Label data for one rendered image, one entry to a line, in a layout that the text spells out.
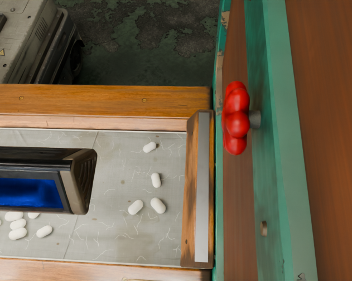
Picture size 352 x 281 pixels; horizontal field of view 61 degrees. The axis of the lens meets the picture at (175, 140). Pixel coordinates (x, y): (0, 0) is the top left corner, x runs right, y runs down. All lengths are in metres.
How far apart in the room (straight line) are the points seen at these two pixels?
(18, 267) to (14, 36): 0.99
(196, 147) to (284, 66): 0.43
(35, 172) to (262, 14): 0.26
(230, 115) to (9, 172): 0.26
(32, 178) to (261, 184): 0.25
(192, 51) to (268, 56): 1.65
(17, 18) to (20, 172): 1.21
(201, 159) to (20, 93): 0.51
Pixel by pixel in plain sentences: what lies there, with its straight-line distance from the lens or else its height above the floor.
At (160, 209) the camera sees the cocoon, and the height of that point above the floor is 0.76.
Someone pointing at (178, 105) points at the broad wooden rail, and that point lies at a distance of 0.73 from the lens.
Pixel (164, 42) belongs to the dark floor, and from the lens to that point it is 1.87.
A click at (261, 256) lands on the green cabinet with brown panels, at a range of 0.17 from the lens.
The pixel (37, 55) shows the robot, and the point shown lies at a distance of 1.50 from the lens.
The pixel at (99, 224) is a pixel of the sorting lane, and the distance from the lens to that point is 0.69.
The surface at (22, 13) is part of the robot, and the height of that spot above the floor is 0.47.
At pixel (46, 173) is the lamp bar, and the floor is 1.11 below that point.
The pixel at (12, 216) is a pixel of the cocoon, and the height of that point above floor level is 0.76.
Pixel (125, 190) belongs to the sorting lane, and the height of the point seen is 0.74.
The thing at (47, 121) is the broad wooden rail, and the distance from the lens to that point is 0.81.
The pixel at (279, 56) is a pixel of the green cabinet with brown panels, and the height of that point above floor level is 1.27.
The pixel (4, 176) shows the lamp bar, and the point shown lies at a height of 1.10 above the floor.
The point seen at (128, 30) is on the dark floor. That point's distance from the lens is 1.97.
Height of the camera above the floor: 1.40
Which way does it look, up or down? 67 degrees down
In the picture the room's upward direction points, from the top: 8 degrees counter-clockwise
